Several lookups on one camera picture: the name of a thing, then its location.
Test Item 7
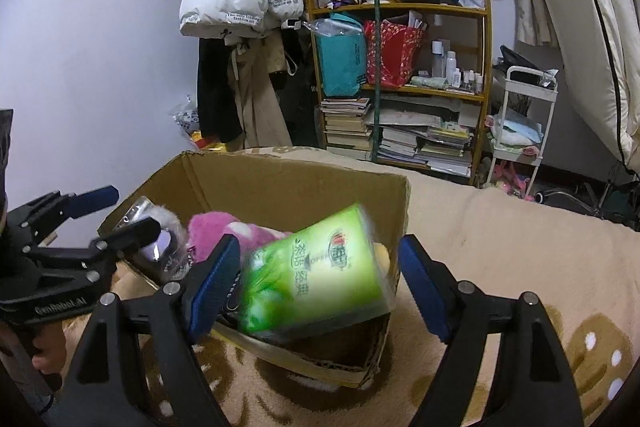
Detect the purple keychain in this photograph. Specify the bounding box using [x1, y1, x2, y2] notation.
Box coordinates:
[115, 196, 193, 286]

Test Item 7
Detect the green tissue pack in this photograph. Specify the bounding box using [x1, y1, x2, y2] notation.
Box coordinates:
[238, 204, 394, 343]

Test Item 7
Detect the black and white plush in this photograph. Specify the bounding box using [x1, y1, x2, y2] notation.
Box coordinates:
[148, 206, 188, 241]

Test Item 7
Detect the black tissue pack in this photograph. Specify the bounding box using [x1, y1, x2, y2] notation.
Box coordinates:
[217, 273, 242, 329]

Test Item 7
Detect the person's left hand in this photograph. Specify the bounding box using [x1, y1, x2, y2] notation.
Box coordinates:
[1, 322, 67, 375]

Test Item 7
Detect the pink plush bear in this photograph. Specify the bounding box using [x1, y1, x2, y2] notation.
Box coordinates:
[188, 211, 290, 263]

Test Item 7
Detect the plastic bag of toys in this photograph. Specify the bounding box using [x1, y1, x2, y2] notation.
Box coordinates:
[168, 94, 222, 150]

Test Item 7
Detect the beige patterned blanket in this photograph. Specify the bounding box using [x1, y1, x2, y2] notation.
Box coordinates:
[195, 167, 639, 426]

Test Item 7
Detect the black hanging garment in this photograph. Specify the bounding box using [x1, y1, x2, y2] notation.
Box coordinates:
[196, 39, 243, 144]

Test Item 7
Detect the open cardboard box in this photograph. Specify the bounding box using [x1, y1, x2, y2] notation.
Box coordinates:
[98, 147, 410, 388]

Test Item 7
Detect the yellow plush toy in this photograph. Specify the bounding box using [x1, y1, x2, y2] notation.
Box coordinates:
[374, 243, 390, 275]

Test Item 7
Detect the beige hanging coat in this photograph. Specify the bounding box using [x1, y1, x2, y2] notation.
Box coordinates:
[228, 31, 292, 148]

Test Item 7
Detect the white utility cart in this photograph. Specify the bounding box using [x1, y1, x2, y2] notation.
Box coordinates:
[485, 65, 559, 200]

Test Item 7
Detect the pile of papers and magazines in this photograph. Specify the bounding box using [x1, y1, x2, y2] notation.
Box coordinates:
[364, 93, 480, 179]

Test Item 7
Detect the stack of books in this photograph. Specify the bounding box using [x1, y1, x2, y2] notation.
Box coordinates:
[320, 96, 372, 160]

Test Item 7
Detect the teal shopping bag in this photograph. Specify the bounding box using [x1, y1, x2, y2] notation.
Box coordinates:
[312, 14, 367, 98]

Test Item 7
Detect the wooden shelf unit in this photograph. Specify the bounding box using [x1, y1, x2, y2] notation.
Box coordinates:
[305, 0, 492, 186]

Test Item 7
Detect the red gift bag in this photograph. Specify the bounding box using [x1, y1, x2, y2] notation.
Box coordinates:
[363, 20, 426, 88]

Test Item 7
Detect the cream folded mattress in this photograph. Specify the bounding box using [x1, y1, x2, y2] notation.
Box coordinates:
[544, 0, 639, 172]

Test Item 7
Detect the green pole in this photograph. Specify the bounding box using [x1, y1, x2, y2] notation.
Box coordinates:
[371, 0, 382, 162]

